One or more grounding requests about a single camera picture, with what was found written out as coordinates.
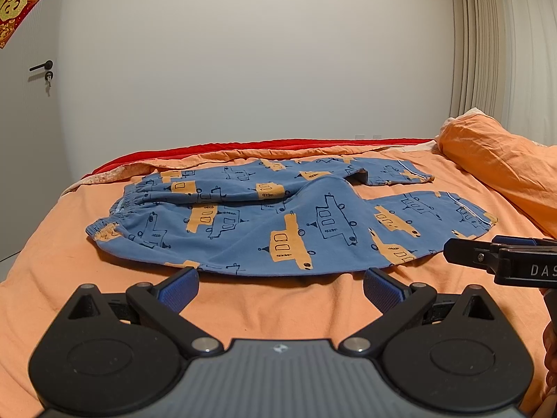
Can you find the white door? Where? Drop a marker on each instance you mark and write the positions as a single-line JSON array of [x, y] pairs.
[[34, 166]]

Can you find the orange duvet cover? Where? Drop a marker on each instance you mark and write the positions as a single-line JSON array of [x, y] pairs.
[[58, 258]]

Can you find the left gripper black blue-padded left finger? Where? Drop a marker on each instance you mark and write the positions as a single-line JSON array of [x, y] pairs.
[[111, 354]]

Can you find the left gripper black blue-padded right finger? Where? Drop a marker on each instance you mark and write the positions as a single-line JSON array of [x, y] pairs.
[[440, 353]]

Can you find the blue pants with orange cars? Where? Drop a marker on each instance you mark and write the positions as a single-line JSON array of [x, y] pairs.
[[287, 218]]

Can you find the black door handle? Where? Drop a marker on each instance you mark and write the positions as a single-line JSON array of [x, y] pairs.
[[46, 66]]

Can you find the red fu character poster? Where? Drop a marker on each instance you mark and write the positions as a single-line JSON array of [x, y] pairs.
[[12, 14]]

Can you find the keys in door lock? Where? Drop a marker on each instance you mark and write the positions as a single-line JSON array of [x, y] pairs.
[[48, 76]]

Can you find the white wall socket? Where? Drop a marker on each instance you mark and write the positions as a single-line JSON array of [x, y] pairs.
[[365, 137]]

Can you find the beige pleated curtain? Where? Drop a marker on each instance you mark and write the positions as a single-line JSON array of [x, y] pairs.
[[505, 64]]

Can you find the red bed sheet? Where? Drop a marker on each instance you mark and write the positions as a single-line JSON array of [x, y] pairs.
[[268, 149]]

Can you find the orange pillow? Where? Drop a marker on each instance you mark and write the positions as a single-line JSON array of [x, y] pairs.
[[522, 170]]

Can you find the person's right hand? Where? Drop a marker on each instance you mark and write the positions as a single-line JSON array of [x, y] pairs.
[[549, 341]]

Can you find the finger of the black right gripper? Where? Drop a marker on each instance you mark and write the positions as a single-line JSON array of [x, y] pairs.
[[513, 240], [472, 253]]

